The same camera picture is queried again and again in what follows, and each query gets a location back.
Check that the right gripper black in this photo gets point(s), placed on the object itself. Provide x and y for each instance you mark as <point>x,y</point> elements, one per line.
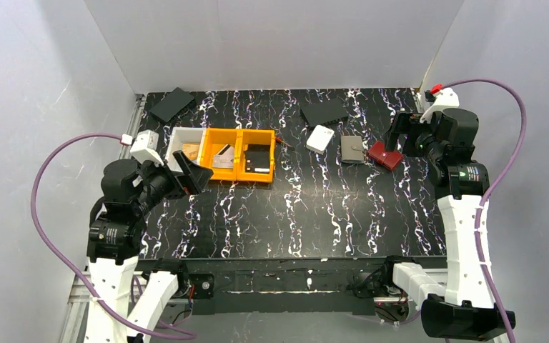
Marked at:
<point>402,125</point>

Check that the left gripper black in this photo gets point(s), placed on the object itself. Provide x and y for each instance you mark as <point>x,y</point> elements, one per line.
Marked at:
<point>179,176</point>

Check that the grey card holder blue inside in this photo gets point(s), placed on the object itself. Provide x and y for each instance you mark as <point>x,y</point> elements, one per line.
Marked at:
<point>352,151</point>

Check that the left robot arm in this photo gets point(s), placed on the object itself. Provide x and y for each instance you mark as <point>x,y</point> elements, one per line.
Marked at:
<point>131,189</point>

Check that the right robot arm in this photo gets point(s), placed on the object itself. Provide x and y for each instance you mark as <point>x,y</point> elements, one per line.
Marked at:
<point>466,306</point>

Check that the tan cards in white bin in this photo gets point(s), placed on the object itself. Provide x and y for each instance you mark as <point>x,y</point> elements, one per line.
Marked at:
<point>192,151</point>

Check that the silver cards in orange bin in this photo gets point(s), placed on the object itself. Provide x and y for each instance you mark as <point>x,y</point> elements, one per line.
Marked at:
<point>224,158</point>

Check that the red card holder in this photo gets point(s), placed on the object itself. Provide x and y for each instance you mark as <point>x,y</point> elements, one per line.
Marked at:
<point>387,159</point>

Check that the black cards in orange bin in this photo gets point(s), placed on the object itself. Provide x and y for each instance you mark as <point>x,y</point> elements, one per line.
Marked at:
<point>257,159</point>

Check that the black card case far centre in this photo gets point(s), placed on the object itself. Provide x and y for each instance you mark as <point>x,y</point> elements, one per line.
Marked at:
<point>324,113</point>

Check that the black card case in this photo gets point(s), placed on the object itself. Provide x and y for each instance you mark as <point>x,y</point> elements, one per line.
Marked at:
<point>172,105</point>
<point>324,113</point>

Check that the black card case far left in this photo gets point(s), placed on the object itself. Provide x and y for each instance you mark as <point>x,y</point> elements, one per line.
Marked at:
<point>172,105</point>

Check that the white card holder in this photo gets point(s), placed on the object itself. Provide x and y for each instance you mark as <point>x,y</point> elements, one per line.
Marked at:
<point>319,139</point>

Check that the orange double bin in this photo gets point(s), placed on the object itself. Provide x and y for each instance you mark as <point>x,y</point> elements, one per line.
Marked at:
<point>216,138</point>

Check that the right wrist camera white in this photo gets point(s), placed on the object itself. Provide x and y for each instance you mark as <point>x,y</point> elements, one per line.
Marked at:
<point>440,98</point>

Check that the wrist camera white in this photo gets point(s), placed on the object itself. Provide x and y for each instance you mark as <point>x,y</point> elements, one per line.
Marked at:
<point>440,98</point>
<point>144,148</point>

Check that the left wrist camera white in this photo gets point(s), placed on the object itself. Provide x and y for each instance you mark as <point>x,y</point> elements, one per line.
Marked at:
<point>144,148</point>

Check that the red handled small tool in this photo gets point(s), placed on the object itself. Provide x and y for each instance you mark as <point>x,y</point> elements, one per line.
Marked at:
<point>283,143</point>

